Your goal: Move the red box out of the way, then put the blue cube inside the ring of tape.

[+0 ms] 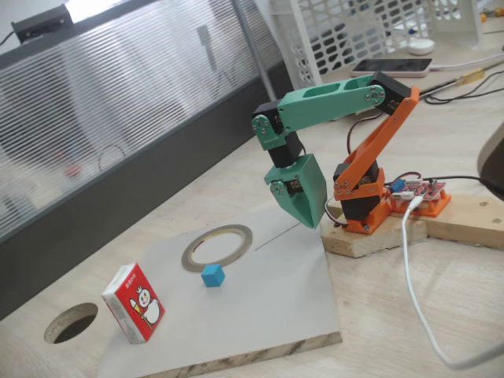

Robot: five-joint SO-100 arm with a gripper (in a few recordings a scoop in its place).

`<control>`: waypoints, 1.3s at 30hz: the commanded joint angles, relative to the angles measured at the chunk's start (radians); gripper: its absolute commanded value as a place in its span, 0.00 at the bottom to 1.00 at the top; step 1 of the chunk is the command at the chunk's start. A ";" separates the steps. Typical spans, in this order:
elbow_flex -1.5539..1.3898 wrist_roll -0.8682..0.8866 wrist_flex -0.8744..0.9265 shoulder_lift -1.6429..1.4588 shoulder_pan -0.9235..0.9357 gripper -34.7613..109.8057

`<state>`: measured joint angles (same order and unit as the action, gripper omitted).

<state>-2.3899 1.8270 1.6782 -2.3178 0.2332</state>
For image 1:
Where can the white perforated plastic basket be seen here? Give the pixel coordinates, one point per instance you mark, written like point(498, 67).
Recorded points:
point(476, 27)

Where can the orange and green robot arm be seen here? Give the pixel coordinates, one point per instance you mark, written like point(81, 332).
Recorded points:
point(315, 106)

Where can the green gripper black servo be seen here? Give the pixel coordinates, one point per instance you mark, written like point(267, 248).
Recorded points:
point(306, 185)

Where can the white earbud case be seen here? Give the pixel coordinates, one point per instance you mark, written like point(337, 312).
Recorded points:
point(421, 48)

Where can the grey painted plywood board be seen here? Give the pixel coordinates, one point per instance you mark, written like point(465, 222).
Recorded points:
point(256, 299)

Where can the ribbed glass desk partition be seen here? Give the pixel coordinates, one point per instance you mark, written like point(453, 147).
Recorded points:
point(118, 118)

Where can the grey metal partition post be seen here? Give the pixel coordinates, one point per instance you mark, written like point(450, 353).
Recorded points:
point(252, 39)

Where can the red and white carton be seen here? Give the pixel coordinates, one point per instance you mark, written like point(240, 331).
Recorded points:
point(134, 303)

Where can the black box device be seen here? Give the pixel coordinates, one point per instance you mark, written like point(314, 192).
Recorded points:
point(43, 21)

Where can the wooden base block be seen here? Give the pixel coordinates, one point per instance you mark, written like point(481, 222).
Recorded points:
point(374, 244)

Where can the dark rounded object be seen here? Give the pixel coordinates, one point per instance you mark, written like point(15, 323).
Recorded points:
point(494, 165)

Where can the wooden base plank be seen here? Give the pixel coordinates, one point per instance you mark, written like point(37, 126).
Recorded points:
point(472, 220)

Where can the small blue cube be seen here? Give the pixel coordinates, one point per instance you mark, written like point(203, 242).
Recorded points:
point(212, 277)

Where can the brown cardboard sheet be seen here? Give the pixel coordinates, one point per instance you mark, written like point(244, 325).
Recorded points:
point(445, 76)

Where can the orange printed board holder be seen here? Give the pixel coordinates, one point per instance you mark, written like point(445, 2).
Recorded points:
point(437, 208)

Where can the smartphone with pink case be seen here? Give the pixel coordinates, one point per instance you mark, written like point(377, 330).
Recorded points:
point(390, 67)

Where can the red controller circuit board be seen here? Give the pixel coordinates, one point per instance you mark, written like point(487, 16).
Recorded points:
point(429, 190)

